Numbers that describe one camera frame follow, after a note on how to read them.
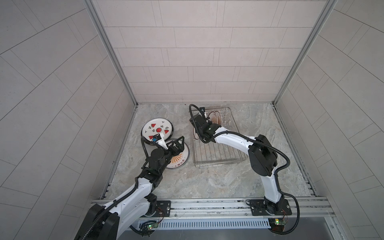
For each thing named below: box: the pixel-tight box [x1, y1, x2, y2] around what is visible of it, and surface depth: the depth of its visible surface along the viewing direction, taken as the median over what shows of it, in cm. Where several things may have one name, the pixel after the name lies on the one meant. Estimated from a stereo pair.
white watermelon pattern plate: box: [141, 117, 174, 141], surface depth 101 cm
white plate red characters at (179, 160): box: [166, 151, 190, 169], surface depth 86 cm
